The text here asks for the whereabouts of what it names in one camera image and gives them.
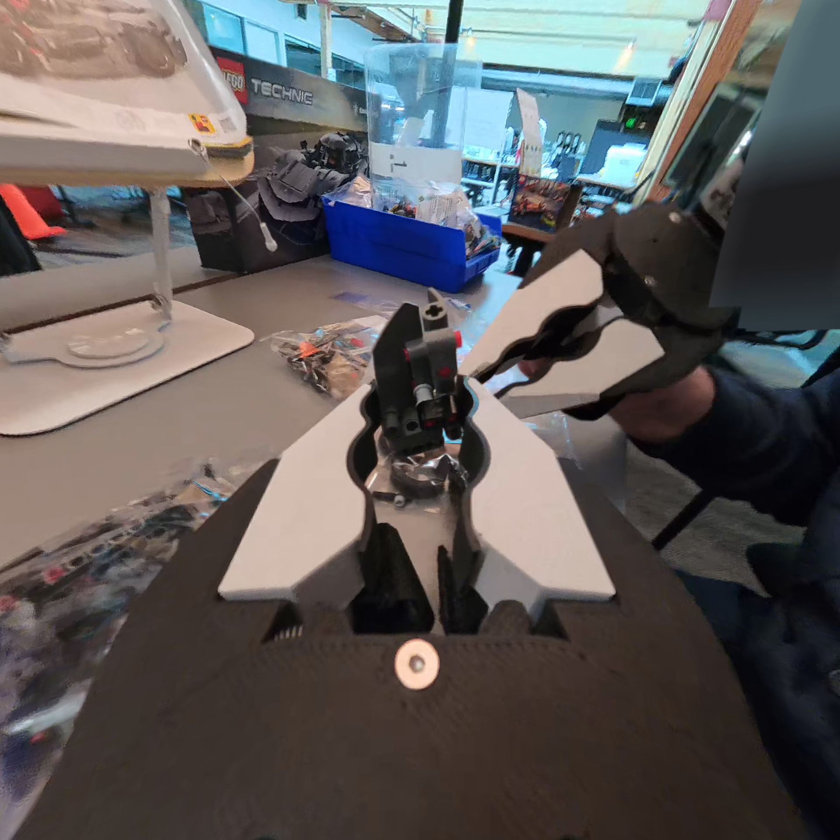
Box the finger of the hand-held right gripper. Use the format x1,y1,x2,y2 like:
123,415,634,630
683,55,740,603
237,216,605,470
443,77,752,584
461,248,606,383
497,317,666,419

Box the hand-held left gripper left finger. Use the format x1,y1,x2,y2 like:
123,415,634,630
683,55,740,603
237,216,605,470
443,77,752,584
217,385,435,635

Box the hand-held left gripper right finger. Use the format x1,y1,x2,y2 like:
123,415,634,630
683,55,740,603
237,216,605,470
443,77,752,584
436,377,619,635

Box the clear bag of black tyres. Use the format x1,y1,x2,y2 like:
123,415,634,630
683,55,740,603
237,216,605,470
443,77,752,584
364,413,631,509

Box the small black lego assembly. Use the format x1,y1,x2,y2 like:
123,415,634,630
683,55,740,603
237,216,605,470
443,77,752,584
373,287,463,454

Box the white-labelled bag of dark parts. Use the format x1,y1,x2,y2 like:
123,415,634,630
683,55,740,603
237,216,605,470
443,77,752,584
0,459,244,834

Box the person's right forearm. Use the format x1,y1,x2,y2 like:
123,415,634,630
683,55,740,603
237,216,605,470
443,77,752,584
630,367,840,526

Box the dark lego set box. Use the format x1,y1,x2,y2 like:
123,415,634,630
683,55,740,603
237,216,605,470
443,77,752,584
184,46,371,273

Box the lego instruction booklet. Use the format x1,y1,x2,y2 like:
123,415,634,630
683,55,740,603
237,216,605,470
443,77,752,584
0,0,249,173

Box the person's right hand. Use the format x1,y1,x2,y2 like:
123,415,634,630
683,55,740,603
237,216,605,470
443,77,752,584
521,357,716,443

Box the wooden table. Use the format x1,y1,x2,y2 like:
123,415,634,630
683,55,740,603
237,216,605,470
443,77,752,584
500,222,562,277

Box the colourful toy box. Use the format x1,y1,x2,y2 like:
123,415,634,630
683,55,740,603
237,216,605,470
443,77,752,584
508,174,572,234

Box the white box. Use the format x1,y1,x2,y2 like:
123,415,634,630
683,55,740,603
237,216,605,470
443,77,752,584
600,144,647,185

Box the clear bag of black red parts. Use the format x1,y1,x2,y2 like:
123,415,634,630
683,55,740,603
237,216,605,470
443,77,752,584
261,315,388,401

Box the blue storage bin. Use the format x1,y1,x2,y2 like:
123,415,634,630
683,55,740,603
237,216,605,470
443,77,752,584
322,197,503,295

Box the clear bag with white label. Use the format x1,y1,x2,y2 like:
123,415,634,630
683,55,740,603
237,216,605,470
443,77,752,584
364,42,483,217

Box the white book stand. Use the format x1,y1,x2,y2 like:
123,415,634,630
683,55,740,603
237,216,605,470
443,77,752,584
0,131,280,437

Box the wooden beam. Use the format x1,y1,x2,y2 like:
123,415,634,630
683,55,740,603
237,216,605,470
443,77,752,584
646,0,762,204

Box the person's legs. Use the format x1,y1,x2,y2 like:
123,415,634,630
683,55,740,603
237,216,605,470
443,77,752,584
676,499,840,840

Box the black pole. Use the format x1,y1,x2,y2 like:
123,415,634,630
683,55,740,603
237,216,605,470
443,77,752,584
427,0,466,148

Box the orange red cone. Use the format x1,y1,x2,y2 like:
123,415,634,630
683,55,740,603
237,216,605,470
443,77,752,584
0,184,67,240

